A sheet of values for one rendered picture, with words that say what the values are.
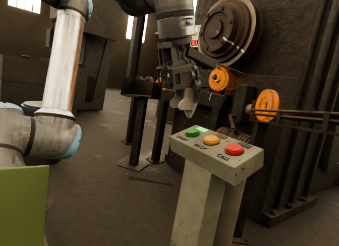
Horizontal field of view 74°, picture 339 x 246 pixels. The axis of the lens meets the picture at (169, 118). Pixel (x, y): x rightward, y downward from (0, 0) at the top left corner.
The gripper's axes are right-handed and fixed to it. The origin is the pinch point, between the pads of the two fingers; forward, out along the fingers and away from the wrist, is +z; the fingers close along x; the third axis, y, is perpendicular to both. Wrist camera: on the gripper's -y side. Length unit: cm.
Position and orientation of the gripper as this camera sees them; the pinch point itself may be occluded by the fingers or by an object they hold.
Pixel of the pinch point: (190, 112)
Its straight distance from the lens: 63.5
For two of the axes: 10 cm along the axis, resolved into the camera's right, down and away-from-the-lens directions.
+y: -8.0, 3.0, -5.2
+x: 5.9, 2.3, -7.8
